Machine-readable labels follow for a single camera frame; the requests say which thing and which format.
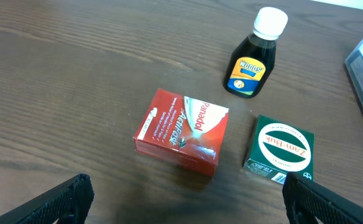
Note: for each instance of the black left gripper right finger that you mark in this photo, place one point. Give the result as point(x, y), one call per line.
point(308, 202)

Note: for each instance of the dark syrup bottle white cap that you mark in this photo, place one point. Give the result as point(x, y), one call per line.
point(253, 60)

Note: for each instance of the green Zam-Buk box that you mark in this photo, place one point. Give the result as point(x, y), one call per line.
point(277, 148)

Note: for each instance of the red Panadol box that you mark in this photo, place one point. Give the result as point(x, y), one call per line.
point(183, 130)

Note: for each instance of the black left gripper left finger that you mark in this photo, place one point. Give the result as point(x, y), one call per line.
point(68, 202)

